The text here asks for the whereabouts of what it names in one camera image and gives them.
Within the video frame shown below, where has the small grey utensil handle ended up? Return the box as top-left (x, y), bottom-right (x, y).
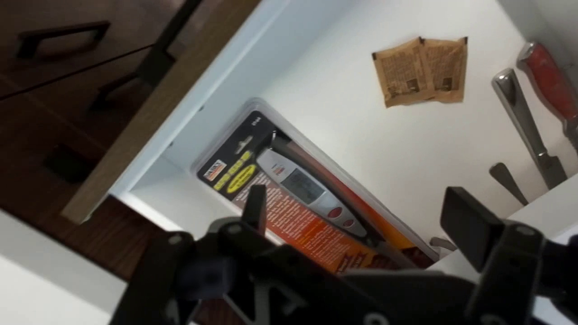
top-left (488, 161), bottom-right (531, 208)

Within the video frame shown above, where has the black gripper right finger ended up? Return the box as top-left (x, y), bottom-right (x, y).
top-left (439, 186), bottom-right (510, 274)

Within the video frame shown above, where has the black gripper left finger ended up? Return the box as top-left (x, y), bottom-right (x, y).
top-left (241, 182), bottom-right (269, 235)

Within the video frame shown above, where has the white drawer with wood front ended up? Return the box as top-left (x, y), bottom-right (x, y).
top-left (60, 0), bottom-right (578, 280)

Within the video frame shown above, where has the steel kitchen utensil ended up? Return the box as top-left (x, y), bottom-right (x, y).
top-left (490, 67), bottom-right (569, 191)

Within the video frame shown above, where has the dark wood corner cabinet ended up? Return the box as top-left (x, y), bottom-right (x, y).
top-left (0, 0), bottom-right (210, 285)

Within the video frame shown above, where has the packaged digital thermometer orange card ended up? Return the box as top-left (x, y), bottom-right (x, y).
top-left (190, 107), bottom-right (439, 276)

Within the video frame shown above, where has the black cabinet handle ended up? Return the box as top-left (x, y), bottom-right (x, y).
top-left (89, 70), bottom-right (148, 114)
top-left (15, 20), bottom-right (114, 63)

